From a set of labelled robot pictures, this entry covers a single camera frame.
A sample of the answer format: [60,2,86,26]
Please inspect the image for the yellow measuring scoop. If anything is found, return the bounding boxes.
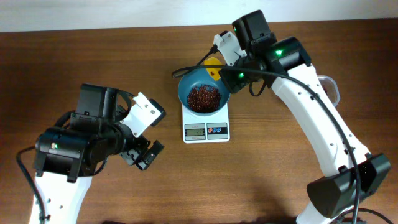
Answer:
[203,57,224,82]

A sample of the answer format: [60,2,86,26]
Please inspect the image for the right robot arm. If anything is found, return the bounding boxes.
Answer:
[220,10,391,223]

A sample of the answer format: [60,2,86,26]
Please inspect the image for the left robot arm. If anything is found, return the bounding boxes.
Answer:
[29,84,166,223]

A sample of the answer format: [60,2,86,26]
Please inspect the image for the red beans in bowl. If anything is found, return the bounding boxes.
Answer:
[187,85,222,113]

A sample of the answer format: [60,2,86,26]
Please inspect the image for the teal blue bowl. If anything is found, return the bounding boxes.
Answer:
[178,68,231,111]

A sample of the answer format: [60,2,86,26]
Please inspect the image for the white digital kitchen scale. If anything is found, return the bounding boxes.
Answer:
[182,104,230,144]

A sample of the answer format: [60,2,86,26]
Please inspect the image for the clear plastic container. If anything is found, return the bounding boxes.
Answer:
[318,75,340,107]

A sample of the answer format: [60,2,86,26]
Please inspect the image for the right black cable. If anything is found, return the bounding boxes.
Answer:
[171,45,396,224]

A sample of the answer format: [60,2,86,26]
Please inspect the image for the black cable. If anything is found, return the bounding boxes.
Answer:
[171,45,396,224]
[16,146,47,224]

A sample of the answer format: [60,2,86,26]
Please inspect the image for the left black cable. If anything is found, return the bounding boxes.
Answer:
[16,146,47,224]

